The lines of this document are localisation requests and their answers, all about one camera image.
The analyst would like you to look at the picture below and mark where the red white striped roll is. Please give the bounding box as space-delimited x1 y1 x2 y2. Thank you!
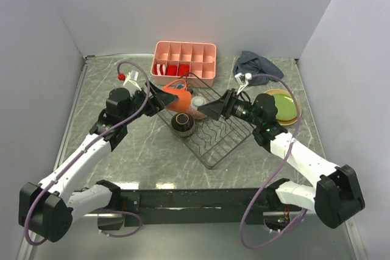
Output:
154 63 166 76

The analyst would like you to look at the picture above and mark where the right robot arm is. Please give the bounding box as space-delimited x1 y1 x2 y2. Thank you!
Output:
197 90 366 228

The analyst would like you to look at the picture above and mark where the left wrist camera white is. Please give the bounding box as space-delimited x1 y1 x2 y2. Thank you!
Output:
118 70 141 92

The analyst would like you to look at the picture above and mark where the red roll right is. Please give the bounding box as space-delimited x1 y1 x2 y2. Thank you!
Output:
177 63 190 77

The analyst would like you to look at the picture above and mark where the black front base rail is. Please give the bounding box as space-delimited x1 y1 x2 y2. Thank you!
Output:
121 188 258 225

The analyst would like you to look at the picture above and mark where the orange mug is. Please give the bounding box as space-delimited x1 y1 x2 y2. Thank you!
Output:
162 79 192 113

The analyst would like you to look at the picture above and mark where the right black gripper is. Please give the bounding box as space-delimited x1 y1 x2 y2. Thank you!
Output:
197 88 261 127

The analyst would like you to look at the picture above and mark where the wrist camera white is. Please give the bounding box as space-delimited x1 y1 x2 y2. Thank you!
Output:
235 72 252 94
118 70 141 92

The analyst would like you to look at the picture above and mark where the clear glass plate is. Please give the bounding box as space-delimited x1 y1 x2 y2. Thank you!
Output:
270 93 299 122

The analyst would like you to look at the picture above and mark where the pink compartment organizer box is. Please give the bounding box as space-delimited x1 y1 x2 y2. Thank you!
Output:
151 41 217 87

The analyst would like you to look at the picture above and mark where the black bowl gold rim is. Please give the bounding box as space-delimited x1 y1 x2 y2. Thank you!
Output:
171 113 196 138

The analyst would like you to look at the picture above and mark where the red roll middle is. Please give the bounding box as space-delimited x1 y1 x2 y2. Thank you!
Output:
166 65 178 76

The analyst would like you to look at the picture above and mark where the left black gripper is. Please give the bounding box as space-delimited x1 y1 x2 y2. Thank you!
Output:
121 80 177 125

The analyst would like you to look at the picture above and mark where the grey crumpled cloth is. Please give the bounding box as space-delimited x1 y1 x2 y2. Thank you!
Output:
233 51 284 86

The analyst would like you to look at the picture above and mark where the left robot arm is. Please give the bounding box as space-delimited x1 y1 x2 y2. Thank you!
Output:
18 82 179 245

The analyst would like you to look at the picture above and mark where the pink patterned bowl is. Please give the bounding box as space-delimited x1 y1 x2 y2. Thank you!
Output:
189 95 210 121

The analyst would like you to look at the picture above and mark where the tan wooden plate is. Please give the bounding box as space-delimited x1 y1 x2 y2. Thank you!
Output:
262 88 303 127

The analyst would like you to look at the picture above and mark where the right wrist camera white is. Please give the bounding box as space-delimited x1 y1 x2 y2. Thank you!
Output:
235 72 252 94

